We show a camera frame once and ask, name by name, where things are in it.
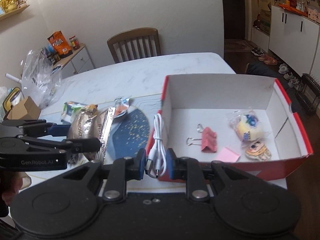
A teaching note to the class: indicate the wall shelf with flowers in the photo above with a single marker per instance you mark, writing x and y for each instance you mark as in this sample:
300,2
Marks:
10,8

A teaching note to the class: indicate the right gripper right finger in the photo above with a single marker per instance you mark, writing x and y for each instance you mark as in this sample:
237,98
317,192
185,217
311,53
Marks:
188,170

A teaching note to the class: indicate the white shoe cabinet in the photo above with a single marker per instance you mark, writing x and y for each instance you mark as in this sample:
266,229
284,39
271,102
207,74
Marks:
294,39

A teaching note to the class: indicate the black floor rack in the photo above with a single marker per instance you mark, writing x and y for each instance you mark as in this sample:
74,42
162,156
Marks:
308,93

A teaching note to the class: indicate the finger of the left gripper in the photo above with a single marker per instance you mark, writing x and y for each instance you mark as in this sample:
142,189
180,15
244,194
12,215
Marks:
71,146
41,128

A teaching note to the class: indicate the wooden dining chair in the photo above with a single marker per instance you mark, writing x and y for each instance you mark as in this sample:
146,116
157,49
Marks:
135,44

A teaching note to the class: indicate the grinning face keychain charm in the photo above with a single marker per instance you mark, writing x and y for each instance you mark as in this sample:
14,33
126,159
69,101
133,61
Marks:
258,151

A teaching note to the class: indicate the yellow bun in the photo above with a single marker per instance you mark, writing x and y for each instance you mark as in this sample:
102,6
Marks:
248,126

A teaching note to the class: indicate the clear plastic bag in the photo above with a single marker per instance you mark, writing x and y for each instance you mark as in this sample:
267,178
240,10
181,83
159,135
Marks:
40,81

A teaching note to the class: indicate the brown cardboard box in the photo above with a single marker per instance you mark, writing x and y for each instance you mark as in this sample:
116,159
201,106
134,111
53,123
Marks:
26,109

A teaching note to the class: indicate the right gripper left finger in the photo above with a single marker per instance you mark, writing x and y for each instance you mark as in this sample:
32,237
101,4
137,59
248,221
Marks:
121,171

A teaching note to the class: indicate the white blue snack packet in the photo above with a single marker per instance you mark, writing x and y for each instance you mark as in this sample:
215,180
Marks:
122,105

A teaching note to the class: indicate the red white cardboard box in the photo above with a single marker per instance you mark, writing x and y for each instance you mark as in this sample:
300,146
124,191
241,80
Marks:
191,99

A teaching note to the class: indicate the orange snack box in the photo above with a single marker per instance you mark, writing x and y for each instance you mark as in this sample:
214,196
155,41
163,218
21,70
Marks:
60,44

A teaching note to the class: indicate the pink sticky note pad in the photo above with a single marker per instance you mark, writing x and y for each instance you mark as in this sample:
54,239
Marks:
227,155

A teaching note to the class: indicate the red lidded jar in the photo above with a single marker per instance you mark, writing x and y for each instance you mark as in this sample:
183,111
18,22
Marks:
74,42

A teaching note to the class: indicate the person's left hand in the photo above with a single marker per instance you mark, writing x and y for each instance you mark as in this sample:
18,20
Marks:
11,184

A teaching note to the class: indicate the blue printed table mat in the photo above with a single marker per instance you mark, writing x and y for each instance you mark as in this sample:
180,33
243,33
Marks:
131,132

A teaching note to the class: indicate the gold foil snack bag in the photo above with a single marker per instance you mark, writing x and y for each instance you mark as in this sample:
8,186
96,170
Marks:
91,123

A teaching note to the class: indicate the green white wrapped pack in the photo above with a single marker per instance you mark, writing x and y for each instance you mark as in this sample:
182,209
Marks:
69,111

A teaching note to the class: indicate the white side cabinet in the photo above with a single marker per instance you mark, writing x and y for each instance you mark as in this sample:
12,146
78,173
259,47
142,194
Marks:
77,63

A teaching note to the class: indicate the pink binder clip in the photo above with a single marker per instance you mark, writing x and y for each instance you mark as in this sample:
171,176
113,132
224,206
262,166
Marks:
207,142

